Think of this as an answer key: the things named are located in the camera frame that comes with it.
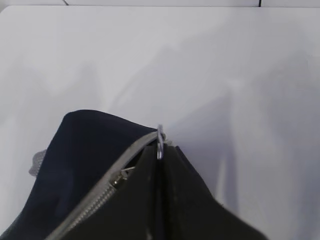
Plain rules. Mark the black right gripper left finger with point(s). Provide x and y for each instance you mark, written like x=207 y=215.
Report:
x=129 y=214

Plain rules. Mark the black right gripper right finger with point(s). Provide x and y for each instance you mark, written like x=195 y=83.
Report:
x=191 y=212

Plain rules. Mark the navy blue lunch bag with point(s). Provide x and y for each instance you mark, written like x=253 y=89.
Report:
x=89 y=158

